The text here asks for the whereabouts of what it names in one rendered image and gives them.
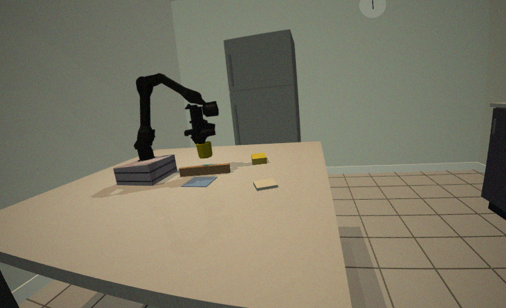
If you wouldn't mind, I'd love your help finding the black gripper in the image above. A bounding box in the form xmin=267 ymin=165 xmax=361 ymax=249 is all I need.
xmin=184 ymin=117 xmax=215 ymax=144

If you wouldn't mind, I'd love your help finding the beige flat block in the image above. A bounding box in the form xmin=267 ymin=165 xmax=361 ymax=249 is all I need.
xmin=253 ymin=178 xmax=278 ymax=191

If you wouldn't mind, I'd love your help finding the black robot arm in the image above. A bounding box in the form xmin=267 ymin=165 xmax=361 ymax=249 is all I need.
xmin=134 ymin=73 xmax=219 ymax=162

